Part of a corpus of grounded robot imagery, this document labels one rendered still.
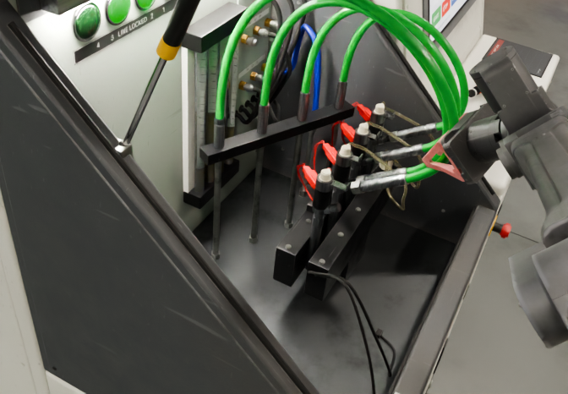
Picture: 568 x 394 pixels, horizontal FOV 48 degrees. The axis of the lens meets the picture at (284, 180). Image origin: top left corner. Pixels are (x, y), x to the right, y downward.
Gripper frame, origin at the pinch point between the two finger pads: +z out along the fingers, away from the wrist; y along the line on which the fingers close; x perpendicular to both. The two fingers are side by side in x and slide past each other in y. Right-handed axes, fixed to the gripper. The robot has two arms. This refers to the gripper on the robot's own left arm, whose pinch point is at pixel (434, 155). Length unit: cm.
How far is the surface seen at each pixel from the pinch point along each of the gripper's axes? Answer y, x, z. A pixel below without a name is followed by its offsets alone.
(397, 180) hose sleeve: 3.5, 0.8, 5.7
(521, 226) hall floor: -124, 97, 120
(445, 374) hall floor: -37, 93, 97
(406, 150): -10.1, 2.2, 16.5
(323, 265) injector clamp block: 12.7, 8.2, 23.4
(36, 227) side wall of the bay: 44, -25, 21
